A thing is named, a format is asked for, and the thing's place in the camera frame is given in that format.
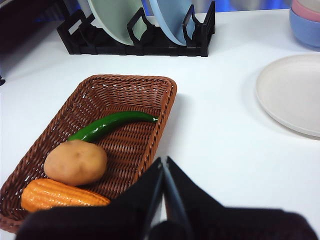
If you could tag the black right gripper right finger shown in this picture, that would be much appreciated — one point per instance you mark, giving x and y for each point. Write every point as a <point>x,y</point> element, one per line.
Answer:
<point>237,225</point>

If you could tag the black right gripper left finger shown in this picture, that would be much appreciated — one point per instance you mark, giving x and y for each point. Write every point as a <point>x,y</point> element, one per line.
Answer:
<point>100,222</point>

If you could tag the tan potato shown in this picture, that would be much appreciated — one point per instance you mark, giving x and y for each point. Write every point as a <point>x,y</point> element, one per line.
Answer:
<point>75,162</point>

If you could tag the green cucumber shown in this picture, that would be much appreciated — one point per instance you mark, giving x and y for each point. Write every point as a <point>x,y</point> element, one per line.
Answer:
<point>112,122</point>

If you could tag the brown wicker basket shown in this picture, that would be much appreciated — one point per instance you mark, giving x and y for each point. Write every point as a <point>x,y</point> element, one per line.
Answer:
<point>130,100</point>

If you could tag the white plate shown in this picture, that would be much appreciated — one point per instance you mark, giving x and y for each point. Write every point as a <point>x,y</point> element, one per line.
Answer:
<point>292,95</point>

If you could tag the black dish rack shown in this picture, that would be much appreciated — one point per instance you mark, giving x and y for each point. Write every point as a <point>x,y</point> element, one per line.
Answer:
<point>150,50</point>

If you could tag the blue bowl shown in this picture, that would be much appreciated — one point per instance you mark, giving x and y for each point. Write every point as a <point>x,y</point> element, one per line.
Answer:
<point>307,32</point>

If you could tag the pale green plate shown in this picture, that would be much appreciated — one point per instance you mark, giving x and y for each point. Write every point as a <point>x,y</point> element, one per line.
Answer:
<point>112,17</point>

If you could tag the pale blue plate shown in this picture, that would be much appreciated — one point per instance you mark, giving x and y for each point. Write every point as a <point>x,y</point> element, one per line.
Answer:
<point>172,20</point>

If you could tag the pink bowl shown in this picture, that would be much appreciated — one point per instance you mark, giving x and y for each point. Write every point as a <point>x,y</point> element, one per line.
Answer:
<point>308,11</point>

